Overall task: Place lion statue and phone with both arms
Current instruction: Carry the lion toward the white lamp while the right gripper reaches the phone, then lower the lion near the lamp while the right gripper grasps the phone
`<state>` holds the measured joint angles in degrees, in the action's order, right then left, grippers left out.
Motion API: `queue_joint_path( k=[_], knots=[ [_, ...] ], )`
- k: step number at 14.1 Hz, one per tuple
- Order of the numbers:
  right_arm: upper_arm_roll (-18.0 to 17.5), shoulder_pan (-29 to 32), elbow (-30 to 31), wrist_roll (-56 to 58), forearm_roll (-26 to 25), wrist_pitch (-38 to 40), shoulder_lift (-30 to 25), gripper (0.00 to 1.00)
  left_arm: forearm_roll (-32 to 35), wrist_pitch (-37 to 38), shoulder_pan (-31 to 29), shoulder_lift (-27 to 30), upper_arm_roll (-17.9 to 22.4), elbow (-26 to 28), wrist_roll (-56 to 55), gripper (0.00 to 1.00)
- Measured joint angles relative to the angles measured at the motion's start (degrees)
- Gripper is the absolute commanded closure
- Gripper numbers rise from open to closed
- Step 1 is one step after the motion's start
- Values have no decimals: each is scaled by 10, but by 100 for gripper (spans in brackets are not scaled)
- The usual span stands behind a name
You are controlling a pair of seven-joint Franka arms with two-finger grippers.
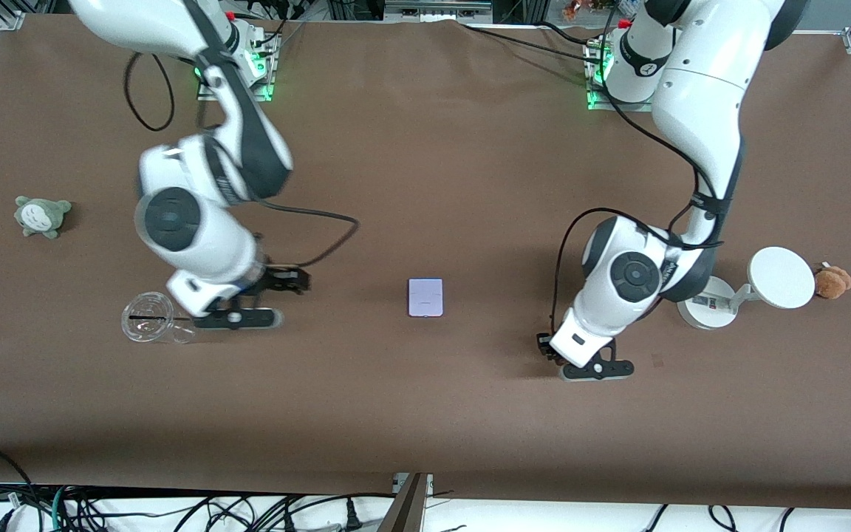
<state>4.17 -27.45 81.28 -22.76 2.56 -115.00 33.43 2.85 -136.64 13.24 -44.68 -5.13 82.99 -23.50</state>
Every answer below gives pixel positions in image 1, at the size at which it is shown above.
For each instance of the black straw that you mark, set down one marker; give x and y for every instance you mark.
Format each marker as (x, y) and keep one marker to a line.
(148, 318)

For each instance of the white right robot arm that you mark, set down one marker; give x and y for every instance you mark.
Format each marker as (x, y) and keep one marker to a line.
(189, 222)

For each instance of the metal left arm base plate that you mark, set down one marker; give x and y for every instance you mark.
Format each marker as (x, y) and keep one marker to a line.
(595, 103)

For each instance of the white round-headed stand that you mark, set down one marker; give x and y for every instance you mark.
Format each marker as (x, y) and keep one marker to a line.
(780, 277)

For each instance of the aluminium profile post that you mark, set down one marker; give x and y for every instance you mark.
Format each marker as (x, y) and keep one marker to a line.
(405, 506)

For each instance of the grey totoro plush toy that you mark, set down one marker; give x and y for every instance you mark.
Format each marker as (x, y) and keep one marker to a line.
(41, 216)

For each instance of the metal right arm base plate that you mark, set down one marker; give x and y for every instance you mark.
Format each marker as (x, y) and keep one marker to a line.
(263, 81)

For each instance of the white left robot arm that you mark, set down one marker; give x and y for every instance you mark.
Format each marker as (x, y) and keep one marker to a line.
(699, 96)

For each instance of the lavender phone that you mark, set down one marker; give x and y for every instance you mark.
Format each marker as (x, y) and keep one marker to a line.
(425, 297)

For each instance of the brown table cover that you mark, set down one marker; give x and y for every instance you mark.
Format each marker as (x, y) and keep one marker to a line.
(425, 185)

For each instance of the metal corner bracket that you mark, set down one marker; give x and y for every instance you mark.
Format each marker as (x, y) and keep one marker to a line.
(10, 21)

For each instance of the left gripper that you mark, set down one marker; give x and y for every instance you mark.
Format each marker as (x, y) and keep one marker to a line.
(544, 346)

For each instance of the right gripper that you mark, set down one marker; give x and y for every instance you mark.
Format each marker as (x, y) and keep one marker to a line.
(278, 279)

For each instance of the small orange figurine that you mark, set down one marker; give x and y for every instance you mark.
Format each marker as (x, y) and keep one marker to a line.
(572, 9)

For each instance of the clear plastic cup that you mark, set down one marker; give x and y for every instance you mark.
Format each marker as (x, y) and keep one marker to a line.
(146, 318)

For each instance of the brown plush toy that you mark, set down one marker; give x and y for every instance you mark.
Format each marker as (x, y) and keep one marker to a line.
(832, 282)

